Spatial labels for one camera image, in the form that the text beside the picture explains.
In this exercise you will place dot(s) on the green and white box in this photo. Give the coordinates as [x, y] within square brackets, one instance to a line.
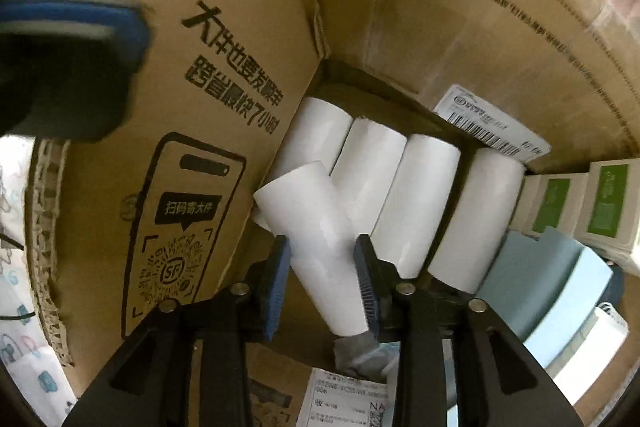
[550, 202]
[607, 202]

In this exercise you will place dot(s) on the clear plastic wrapper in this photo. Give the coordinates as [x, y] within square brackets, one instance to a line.
[360, 352]

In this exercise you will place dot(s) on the white paper tube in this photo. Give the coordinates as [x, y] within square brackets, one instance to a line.
[315, 132]
[415, 207]
[320, 247]
[475, 217]
[370, 167]

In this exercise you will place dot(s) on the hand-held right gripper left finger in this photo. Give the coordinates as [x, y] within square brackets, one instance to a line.
[278, 287]

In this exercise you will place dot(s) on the brown cardboard box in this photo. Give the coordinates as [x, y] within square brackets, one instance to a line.
[225, 57]

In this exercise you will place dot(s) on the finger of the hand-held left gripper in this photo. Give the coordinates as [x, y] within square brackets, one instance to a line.
[65, 77]

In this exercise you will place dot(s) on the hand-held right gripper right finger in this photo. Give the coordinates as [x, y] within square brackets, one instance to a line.
[367, 292]

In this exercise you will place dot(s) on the light blue box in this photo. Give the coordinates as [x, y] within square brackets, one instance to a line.
[525, 267]
[570, 307]

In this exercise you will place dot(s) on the white packet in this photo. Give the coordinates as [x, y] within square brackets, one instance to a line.
[590, 357]

